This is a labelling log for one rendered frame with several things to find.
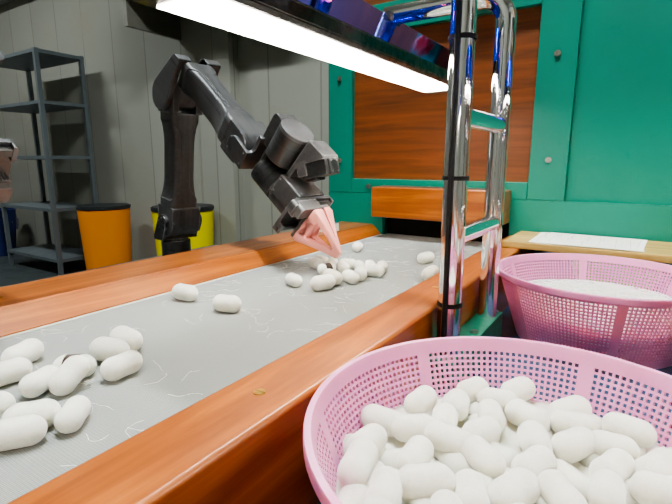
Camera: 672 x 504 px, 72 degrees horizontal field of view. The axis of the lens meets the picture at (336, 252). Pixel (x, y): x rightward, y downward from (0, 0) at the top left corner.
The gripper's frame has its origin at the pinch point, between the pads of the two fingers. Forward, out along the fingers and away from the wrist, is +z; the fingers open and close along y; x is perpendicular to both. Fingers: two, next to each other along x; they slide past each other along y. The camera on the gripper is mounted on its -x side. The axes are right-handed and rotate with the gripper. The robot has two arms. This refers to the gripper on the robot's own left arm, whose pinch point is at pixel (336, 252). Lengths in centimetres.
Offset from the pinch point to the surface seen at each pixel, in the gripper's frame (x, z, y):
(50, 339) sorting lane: 8.2, -4.0, -39.2
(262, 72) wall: 63, -172, 171
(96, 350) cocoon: 0.6, 2.3, -39.8
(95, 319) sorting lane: 9.7, -5.6, -33.3
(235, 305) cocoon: 0.8, 2.6, -23.3
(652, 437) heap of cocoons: -25.3, 33.6, -25.3
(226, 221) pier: 153, -129, 161
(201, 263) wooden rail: 11.3, -10.8, -13.8
